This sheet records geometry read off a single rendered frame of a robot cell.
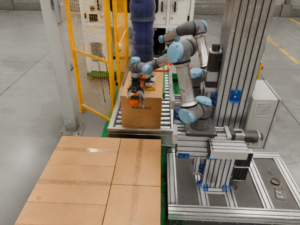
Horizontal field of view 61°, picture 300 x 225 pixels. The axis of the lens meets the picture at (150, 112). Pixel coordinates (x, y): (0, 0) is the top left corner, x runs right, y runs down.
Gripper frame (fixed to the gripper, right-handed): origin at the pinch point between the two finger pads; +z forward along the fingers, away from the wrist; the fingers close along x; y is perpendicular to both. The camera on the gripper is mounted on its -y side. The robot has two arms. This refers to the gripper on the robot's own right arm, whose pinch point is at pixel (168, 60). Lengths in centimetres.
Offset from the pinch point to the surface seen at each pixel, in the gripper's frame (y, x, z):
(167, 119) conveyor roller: 35, 2, 55
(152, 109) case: 60, -13, 28
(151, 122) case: 60, -14, 44
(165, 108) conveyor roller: 9, 0, 57
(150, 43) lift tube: 36, -18, -30
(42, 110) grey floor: -51, -192, 109
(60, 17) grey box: 4, -115, -44
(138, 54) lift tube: 39, -29, -20
